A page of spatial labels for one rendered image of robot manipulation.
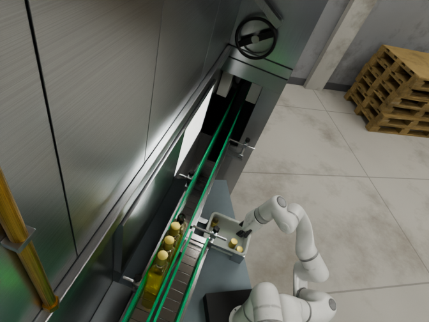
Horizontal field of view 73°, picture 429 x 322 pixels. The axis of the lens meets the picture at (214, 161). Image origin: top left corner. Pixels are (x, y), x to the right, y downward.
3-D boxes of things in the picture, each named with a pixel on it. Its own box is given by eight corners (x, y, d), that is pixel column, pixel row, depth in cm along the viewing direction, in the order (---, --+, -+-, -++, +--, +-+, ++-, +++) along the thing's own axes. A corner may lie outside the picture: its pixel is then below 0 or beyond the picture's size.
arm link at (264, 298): (265, 295, 114) (281, 279, 103) (270, 333, 105) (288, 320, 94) (242, 293, 112) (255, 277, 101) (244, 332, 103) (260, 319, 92)
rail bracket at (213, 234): (189, 230, 134) (194, 215, 125) (223, 244, 133) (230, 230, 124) (186, 235, 132) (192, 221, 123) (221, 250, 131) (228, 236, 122)
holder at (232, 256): (199, 215, 156) (202, 207, 151) (246, 235, 155) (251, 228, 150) (188, 242, 144) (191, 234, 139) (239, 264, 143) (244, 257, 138)
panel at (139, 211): (196, 128, 168) (210, 76, 144) (201, 130, 168) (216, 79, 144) (113, 269, 105) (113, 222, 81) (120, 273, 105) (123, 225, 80)
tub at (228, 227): (209, 218, 156) (212, 209, 150) (247, 234, 155) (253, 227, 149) (198, 246, 144) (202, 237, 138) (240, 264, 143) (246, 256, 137)
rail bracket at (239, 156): (221, 154, 186) (232, 129, 171) (246, 165, 186) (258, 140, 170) (219, 160, 183) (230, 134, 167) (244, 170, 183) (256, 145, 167)
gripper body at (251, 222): (258, 200, 127) (244, 211, 135) (253, 219, 120) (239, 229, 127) (272, 210, 128) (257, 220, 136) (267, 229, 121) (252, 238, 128)
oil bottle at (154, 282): (150, 276, 116) (156, 253, 101) (163, 282, 116) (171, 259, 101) (143, 289, 112) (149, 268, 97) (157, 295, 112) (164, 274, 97)
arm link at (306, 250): (295, 262, 119) (272, 219, 116) (306, 242, 128) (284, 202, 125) (314, 261, 113) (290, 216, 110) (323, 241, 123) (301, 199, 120)
